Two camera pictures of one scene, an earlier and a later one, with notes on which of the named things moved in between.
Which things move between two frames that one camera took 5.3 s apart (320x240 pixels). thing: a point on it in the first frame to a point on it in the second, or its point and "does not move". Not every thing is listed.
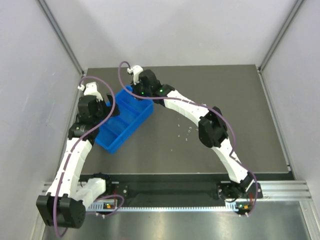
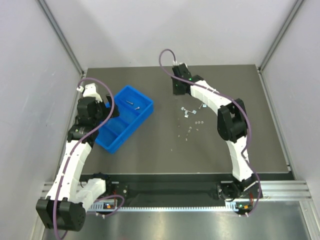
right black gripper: (139, 87) to (178, 89)
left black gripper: (111, 105) does not move
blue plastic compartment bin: (133, 113) does not move
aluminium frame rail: (284, 191) does not move
